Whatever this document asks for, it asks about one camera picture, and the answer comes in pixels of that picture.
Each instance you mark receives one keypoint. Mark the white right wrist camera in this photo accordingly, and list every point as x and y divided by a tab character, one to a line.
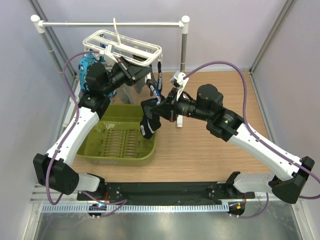
179	80

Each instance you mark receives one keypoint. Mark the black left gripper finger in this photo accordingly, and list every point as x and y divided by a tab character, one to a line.
123	62
135	72

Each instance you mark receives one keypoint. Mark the grey striped sock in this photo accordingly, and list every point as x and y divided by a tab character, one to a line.
124	94

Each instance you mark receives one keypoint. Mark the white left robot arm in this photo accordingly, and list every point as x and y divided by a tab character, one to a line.
54	168

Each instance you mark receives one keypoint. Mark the blue shark pattern sock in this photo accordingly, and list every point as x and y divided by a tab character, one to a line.
87	60

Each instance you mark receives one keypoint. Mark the white metal drying rack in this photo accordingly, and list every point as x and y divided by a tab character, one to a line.
183	24

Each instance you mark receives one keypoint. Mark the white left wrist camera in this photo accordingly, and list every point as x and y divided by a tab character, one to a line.
108	55

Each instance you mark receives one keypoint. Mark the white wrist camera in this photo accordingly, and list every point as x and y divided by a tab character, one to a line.
108	55
179	80

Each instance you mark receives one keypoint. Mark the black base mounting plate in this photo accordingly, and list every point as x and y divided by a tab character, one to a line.
171	193

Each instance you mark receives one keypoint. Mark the green plastic basket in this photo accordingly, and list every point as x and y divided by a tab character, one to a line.
117	140

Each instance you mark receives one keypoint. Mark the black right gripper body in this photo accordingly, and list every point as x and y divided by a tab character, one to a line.
174	111

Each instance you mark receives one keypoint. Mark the aluminium slotted rail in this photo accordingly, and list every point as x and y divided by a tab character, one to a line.
91	208

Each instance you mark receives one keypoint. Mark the white clip sock hanger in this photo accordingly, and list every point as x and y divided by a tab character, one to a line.
135	51

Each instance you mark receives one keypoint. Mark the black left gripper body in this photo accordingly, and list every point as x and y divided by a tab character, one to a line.
119	75

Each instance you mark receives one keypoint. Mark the black patterned sock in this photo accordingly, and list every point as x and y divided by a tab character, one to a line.
150	121
159	77

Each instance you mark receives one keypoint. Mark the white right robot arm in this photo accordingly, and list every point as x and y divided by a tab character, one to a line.
289	173

